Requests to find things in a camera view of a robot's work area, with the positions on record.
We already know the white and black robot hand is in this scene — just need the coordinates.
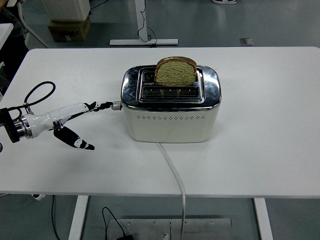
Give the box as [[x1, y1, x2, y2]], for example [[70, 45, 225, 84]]
[[23, 100, 116, 151]]

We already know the cream and chrome toaster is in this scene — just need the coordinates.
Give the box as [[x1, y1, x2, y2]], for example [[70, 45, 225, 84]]
[[111, 65, 222, 144]]

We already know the brown cardboard box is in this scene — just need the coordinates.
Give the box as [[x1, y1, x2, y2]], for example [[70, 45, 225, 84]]
[[47, 15, 92, 43]]

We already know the person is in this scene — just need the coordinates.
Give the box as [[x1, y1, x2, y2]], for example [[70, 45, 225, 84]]
[[0, 0, 29, 83]]

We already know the white side table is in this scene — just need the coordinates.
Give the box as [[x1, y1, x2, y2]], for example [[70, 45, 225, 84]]
[[0, 22, 14, 51]]

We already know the white T-shaped table leg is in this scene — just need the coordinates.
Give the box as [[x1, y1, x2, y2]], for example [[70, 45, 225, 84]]
[[109, 0, 179, 47]]

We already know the brown bread slice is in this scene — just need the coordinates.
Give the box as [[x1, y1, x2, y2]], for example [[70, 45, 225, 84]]
[[153, 56, 198, 88]]

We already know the grey metal plate with screws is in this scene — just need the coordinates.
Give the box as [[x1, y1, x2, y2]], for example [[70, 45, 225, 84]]
[[109, 217, 233, 240]]

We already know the grey floor socket cover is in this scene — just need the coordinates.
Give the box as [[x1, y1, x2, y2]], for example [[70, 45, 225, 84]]
[[239, 37, 255, 47]]

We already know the white tubular chair frame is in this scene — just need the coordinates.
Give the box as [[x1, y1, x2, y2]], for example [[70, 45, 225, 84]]
[[16, 0, 49, 49]]

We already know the thin black hanging cable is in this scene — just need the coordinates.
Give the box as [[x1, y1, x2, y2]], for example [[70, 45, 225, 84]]
[[50, 195, 62, 240]]

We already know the black adapter cable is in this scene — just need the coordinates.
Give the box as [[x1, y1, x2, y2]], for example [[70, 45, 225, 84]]
[[101, 206, 126, 237]]

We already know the black cable on table leg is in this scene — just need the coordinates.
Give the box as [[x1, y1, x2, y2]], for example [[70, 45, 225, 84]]
[[136, 0, 158, 48]]

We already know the white toaster power cord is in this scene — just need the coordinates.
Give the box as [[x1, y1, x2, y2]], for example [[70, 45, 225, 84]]
[[155, 141, 187, 240]]

